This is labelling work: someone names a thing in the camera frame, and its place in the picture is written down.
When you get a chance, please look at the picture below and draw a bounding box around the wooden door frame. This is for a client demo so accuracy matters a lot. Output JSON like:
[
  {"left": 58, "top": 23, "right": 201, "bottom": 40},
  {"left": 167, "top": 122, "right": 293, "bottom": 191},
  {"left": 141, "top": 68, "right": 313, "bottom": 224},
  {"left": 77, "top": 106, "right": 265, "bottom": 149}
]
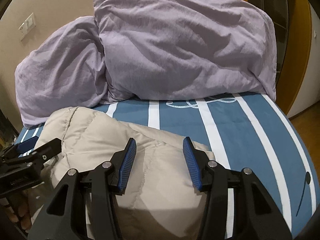
[{"left": 244, "top": 0, "right": 312, "bottom": 114}]

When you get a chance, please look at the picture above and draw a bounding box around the person's left hand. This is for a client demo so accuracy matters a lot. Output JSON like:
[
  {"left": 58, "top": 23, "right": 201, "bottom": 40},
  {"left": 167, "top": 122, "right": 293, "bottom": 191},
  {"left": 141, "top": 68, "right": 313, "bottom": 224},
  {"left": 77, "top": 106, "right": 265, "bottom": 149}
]
[{"left": 4, "top": 191, "right": 32, "bottom": 233}]

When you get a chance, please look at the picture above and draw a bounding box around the white wall switch panel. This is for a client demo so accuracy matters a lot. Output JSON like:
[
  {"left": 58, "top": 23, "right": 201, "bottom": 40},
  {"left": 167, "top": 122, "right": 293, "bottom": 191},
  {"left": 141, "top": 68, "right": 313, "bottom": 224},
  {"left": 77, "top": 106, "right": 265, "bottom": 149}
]
[{"left": 18, "top": 12, "right": 36, "bottom": 41}]

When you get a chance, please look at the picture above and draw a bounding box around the beige puffer jacket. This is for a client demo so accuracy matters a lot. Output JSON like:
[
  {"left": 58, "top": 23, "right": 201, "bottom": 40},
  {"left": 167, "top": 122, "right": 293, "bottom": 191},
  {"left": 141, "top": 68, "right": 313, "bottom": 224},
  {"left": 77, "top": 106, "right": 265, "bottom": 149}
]
[{"left": 28, "top": 107, "right": 206, "bottom": 239}]

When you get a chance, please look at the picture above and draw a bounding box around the blue white striped bedsheet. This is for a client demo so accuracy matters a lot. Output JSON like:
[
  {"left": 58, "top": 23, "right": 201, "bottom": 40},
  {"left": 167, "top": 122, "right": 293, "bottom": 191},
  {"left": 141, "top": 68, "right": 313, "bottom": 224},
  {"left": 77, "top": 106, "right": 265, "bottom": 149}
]
[{"left": 15, "top": 92, "right": 320, "bottom": 240}]

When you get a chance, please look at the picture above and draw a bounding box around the lilac pillow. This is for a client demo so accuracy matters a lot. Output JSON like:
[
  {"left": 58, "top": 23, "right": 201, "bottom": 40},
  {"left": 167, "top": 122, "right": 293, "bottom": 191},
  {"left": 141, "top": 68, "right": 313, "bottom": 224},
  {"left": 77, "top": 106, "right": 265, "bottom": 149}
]
[
  {"left": 93, "top": 0, "right": 277, "bottom": 102},
  {"left": 15, "top": 16, "right": 108, "bottom": 128}
]

